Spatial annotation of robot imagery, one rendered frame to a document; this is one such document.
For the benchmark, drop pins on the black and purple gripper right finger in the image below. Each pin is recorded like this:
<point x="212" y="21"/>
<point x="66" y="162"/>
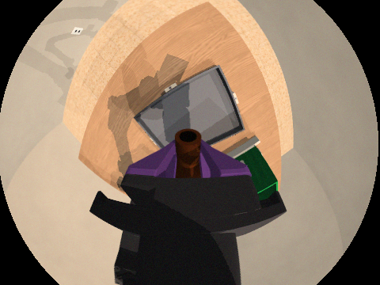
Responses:
<point x="220" y="164"/>

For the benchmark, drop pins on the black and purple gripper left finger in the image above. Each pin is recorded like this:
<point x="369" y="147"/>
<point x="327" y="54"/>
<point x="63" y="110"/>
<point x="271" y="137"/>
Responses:
<point x="156" y="163"/>

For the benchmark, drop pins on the brown bottle with blue label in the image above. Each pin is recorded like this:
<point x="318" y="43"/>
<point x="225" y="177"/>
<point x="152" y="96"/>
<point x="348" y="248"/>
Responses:
<point x="188" y="143"/>

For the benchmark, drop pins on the green plastic crate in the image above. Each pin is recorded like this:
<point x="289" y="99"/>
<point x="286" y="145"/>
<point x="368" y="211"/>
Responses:
<point x="263" y="178"/>

